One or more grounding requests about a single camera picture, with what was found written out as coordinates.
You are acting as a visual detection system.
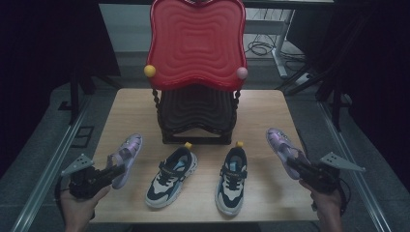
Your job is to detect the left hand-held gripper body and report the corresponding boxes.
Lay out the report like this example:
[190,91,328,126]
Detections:
[60,153,109,200]

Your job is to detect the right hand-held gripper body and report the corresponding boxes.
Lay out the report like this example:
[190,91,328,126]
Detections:
[303,152,366,193]

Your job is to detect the black metal stand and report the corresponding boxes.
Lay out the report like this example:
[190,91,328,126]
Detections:
[277,64,356,131]
[57,64,124,127]

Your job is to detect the red and black shoe rack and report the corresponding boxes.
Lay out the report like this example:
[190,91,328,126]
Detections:
[143,0,249,146]

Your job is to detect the navy and white sneaker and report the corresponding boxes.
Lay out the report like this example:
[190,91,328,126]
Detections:
[215,140,249,217]
[144,141,198,209]

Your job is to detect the coiled black floor cables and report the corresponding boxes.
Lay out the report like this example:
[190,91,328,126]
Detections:
[246,33,308,63]

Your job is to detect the purple sandal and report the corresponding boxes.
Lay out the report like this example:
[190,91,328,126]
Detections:
[106,132,144,190]
[265,128,312,181]

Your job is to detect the white metal desk frame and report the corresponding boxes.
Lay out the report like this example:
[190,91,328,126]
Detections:
[244,9,297,79]

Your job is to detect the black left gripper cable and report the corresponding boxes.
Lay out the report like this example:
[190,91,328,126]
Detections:
[53,175,71,223]

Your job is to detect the dark floor socket plate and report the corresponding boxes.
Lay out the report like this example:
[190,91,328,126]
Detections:
[71,126,95,149]

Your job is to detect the person's left hand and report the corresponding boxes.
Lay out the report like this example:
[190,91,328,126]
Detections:
[60,186,112,226]

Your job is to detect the metal floor rail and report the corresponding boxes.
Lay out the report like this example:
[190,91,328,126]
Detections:
[317,101,393,232]
[11,96,92,232]

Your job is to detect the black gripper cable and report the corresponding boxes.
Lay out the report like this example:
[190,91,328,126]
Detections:
[53,175,71,223]
[335,177,353,218]

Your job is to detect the person's right hand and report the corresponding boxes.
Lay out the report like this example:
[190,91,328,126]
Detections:
[299,179,343,223]

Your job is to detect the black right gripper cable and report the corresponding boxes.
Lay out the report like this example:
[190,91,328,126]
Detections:
[335,177,353,218]

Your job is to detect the white power strip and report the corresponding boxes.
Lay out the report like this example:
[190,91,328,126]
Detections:
[294,72,314,86]

